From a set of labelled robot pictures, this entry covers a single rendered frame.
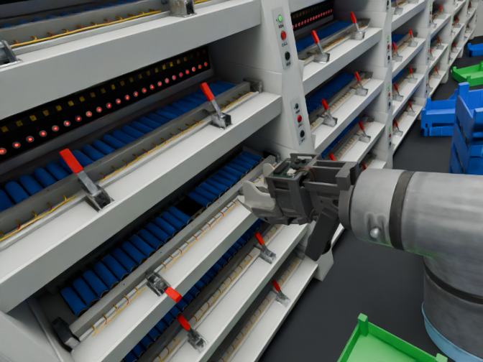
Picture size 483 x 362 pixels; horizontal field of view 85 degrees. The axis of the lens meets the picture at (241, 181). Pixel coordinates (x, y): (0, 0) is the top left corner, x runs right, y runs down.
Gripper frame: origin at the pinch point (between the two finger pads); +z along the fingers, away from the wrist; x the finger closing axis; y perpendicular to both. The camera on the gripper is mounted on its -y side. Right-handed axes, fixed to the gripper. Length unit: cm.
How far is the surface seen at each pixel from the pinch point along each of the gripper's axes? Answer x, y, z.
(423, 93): -165, -40, 8
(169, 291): 19.8, -6.4, 4.9
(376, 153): -95, -44, 14
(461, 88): -60, -5, -22
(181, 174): 6.9, 8.1, 7.5
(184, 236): 10.2, -5.2, 12.4
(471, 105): -62, -10, -24
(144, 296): 22.5, -8.2, 11.1
